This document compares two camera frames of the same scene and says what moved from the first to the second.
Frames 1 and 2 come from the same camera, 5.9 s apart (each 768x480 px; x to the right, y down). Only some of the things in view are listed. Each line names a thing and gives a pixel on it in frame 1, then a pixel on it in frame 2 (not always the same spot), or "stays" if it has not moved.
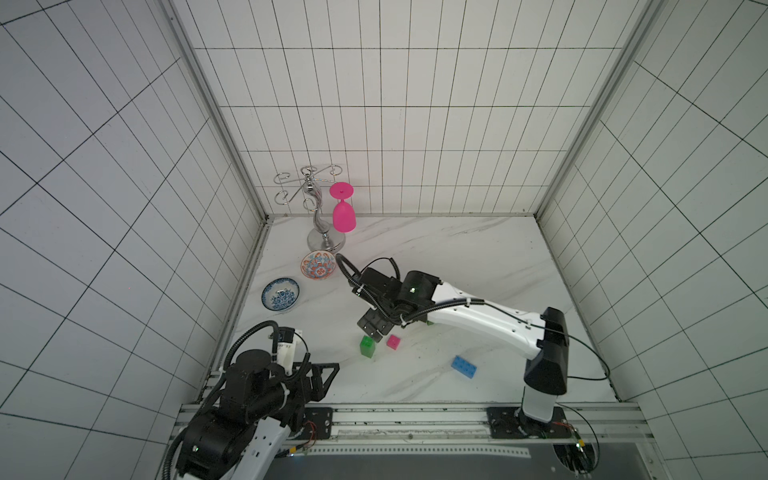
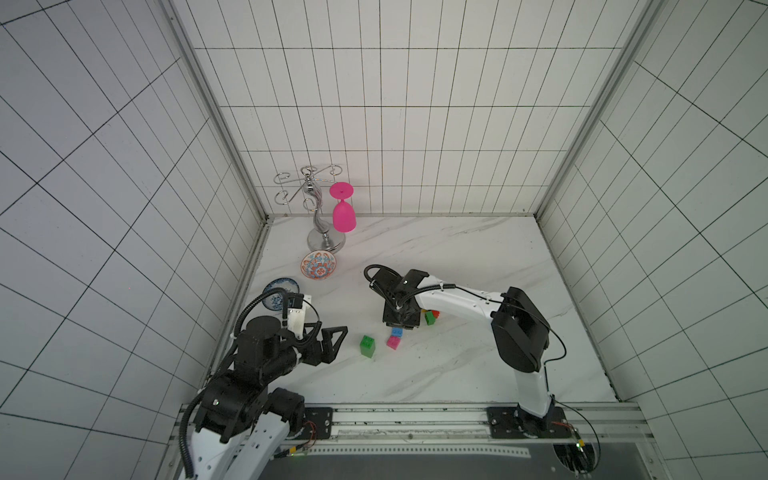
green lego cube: (367, 346) stays
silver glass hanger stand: (323, 237) stays
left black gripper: (317, 392) → (315, 357)
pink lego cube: (393, 342) stays
